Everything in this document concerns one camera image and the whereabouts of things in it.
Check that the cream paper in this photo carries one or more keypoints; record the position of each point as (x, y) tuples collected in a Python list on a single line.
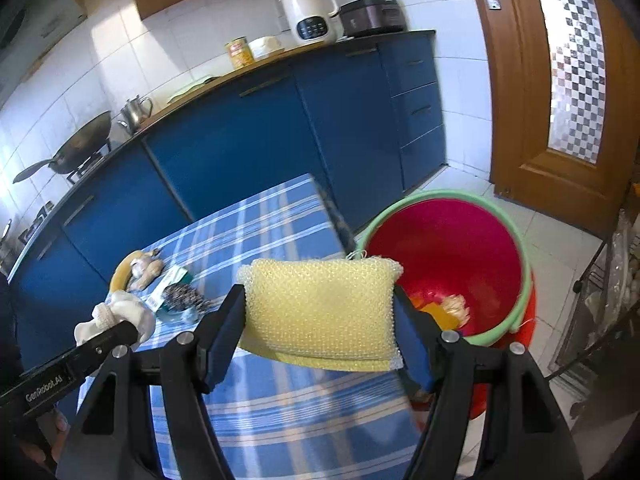
[(456, 307)]

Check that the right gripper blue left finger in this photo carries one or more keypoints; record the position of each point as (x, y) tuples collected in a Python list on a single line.
[(113, 435)]

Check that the steel kettle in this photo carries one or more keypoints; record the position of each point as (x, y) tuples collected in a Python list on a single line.
[(134, 113)]

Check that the orange mesh bag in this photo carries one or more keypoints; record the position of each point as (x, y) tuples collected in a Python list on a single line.
[(418, 302)]

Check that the white green package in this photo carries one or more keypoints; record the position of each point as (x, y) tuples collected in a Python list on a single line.
[(174, 275)]

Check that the black wire rack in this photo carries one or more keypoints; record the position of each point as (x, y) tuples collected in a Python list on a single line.
[(604, 311)]

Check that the white electric kettle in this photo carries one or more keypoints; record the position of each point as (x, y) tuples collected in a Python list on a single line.
[(310, 20)]

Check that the banana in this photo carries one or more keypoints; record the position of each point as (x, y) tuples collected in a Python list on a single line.
[(130, 274)]

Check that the blue plaid tablecloth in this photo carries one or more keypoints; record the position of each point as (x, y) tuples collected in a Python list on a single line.
[(275, 420)]

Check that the yellow tin can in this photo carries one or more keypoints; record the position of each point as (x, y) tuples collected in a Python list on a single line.
[(239, 53)]

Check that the range hood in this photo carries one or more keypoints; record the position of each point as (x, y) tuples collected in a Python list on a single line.
[(30, 30)]

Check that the dark rice cooker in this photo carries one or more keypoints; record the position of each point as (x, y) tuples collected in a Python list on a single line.
[(362, 18)]

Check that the person's left hand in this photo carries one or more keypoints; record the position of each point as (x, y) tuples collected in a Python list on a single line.
[(42, 439)]

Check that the teal scrubber dish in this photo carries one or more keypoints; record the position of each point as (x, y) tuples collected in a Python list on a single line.
[(168, 315)]

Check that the black wok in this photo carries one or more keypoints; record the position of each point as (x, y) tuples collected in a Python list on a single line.
[(86, 141)]

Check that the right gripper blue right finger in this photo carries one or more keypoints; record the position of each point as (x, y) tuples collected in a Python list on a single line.
[(525, 435)]

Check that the steel wool scrubber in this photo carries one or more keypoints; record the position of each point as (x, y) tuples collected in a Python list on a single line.
[(182, 297)]

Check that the yellow ribbed cloth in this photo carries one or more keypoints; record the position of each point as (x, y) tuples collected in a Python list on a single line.
[(444, 319)]

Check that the wooden door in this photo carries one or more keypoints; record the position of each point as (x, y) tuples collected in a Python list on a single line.
[(564, 79)]

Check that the blue kitchen cabinets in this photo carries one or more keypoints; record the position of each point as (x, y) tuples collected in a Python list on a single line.
[(363, 117)]

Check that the pale yellow mesh sponge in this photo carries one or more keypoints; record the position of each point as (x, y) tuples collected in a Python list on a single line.
[(330, 314)]

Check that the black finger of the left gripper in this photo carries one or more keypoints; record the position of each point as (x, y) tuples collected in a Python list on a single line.
[(107, 339)]

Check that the white cloth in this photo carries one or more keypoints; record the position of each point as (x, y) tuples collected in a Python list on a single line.
[(118, 307)]

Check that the red bin with green rim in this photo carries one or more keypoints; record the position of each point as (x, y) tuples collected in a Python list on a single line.
[(456, 243)]

